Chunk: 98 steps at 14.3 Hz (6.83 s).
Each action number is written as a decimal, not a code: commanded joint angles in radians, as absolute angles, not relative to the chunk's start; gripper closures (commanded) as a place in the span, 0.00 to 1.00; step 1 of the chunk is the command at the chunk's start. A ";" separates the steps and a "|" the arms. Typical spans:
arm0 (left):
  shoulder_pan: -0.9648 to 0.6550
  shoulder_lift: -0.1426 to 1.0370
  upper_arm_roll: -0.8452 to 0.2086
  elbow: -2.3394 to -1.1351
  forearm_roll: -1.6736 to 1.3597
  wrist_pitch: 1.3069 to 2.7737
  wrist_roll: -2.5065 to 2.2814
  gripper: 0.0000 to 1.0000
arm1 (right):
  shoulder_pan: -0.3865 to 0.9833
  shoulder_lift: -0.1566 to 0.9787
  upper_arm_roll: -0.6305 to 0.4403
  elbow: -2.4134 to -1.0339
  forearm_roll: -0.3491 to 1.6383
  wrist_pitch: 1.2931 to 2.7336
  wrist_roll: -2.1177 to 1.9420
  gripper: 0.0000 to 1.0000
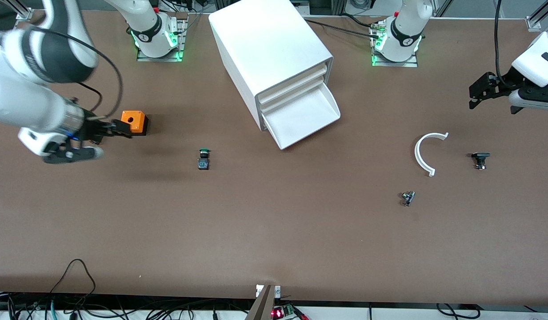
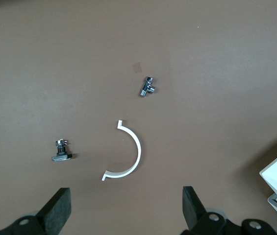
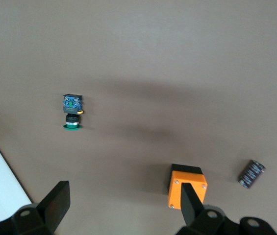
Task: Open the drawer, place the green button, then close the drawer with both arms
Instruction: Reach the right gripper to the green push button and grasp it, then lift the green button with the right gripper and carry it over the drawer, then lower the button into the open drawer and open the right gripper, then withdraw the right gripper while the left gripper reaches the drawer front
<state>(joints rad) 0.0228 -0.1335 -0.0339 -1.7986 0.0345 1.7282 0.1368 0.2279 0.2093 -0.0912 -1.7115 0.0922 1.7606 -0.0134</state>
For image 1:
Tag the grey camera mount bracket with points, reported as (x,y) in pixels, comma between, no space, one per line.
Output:
(265,304)

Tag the circuit board with red light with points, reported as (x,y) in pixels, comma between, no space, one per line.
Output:
(278,313)

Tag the green push button switch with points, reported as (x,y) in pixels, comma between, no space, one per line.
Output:
(203,163)

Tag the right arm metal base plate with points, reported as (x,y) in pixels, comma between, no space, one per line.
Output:
(149,58)

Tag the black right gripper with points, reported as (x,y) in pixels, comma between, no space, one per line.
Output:
(92,129)

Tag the white plastic drawer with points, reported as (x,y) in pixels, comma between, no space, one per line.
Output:
(300,118)
(291,93)
(291,84)

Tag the aluminium frame profile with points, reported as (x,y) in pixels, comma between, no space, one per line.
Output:
(20,9)
(535,22)

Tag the orange box with black base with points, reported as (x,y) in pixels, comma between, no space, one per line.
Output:
(138,119)

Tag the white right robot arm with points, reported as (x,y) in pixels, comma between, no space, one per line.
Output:
(25,98)

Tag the small metal part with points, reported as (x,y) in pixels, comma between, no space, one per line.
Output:
(407,198)

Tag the white curved plastic arc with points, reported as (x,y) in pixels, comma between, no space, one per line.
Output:
(417,153)

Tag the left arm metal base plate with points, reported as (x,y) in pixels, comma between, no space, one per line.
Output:
(398,64)

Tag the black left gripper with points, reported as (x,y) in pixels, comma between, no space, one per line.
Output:
(500,85)

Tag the white drawer cabinet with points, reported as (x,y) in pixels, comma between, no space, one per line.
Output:
(265,40)

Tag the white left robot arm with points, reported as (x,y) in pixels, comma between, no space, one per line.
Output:
(405,31)

